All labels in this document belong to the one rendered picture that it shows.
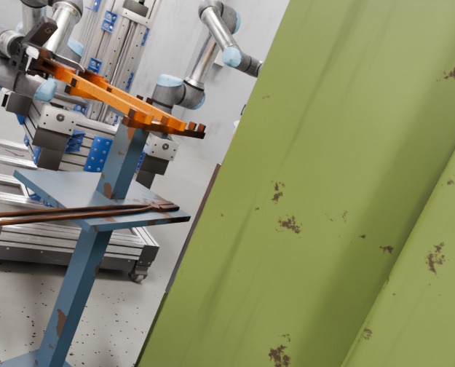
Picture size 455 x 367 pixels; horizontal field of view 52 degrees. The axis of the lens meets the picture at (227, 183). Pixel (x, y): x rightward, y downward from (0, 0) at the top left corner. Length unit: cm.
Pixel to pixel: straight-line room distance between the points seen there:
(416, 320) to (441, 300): 5
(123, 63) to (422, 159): 171
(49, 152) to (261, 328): 137
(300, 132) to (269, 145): 7
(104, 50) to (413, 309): 189
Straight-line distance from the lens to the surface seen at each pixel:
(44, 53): 140
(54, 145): 209
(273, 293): 96
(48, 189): 122
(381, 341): 78
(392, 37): 91
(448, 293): 75
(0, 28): 154
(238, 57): 198
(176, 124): 117
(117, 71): 233
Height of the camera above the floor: 116
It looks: 12 degrees down
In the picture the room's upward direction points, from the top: 23 degrees clockwise
